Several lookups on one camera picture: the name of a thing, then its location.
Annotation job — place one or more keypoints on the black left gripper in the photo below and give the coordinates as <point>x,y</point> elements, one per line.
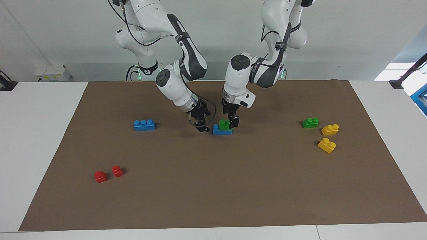
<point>231,108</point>

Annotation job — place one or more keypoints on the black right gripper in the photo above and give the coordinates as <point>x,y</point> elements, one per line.
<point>199,111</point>

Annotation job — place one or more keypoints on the green two-stud toy block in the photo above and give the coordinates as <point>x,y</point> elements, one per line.
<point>310,123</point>
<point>225,125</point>

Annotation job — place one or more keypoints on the blue three-stud toy block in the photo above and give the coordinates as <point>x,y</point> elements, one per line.
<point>220,131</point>
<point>144,125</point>

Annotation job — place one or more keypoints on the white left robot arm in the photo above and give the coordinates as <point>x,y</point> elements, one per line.
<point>267,66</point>

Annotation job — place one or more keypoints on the red one-stud toy block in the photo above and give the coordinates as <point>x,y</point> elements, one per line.
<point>117,171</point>
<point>100,176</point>

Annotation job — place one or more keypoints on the yellow two-stud toy block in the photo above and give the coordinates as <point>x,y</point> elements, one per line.
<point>327,145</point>
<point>330,129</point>

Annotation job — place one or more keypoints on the brown paper mat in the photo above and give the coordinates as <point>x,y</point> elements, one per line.
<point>213,173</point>

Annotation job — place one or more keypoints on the black clamp stand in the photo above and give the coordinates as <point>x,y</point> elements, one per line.
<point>408,73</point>

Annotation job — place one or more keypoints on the black table clamp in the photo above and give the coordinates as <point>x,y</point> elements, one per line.
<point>6,83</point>

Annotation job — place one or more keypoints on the white wall socket box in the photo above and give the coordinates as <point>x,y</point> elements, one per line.
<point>51,72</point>

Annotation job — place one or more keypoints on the blue metal frame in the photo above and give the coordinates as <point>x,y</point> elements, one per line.
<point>421,100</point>

